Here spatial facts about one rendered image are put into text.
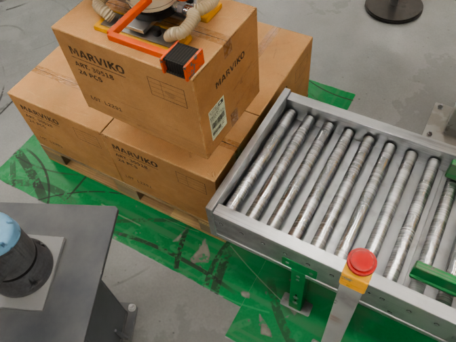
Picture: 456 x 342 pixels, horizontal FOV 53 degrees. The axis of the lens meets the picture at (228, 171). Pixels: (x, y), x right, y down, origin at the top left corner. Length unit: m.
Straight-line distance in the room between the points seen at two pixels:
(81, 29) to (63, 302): 0.90
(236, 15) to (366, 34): 1.87
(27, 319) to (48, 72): 1.37
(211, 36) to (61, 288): 0.93
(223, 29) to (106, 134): 0.82
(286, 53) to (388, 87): 0.90
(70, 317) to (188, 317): 0.82
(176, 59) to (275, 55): 1.15
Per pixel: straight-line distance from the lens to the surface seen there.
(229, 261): 2.27
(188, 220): 2.37
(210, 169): 1.88
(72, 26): 1.74
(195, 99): 1.46
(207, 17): 1.60
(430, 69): 3.22
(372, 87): 3.01
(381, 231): 1.76
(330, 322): 1.53
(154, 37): 1.55
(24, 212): 1.74
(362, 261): 1.15
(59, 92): 2.40
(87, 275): 1.53
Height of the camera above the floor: 2.07
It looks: 54 degrees down
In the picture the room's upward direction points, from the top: 7 degrees counter-clockwise
